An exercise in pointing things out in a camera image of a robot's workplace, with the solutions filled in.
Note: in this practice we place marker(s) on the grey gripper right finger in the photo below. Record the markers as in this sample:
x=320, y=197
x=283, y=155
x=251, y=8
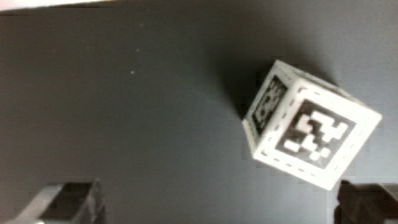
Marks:
x=366, y=203

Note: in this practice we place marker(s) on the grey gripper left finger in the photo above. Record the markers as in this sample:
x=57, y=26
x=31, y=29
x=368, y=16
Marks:
x=66, y=204

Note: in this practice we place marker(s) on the white tagged leg cube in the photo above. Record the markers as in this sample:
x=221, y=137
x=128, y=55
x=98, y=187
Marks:
x=308, y=125

